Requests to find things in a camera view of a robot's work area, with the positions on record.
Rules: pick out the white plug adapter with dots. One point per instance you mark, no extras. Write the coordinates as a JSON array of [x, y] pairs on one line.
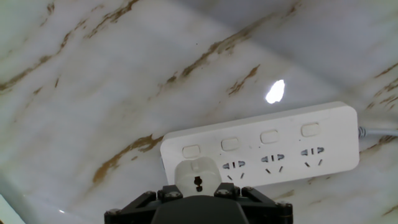
[[208, 177]]

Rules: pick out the glossy marble pattern mat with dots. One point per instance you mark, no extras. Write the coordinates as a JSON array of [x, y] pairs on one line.
[[93, 93]]

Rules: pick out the white four-socket power strip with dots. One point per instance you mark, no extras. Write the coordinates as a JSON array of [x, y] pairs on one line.
[[339, 143]]

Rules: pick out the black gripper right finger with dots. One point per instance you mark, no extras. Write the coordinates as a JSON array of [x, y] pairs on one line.
[[264, 208]]

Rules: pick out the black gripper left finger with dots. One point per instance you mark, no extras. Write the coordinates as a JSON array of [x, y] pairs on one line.
[[136, 208]]

